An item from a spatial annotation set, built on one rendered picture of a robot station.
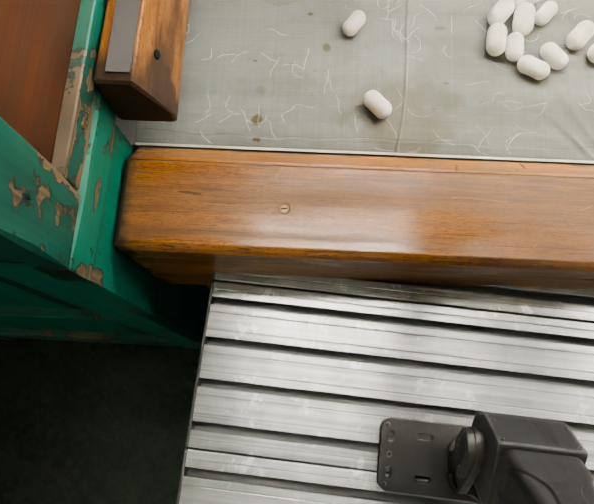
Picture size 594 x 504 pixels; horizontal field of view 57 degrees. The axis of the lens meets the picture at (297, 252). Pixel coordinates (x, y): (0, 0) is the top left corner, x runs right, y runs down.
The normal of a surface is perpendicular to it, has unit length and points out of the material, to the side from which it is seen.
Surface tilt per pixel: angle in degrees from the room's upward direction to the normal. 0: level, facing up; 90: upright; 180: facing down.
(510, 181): 0
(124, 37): 0
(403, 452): 0
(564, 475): 60
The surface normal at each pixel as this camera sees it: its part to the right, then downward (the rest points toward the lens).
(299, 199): -0.02, -0.25
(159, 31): 0.91, -0.06
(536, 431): 0.09, -0.96
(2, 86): 1.00, 0.04
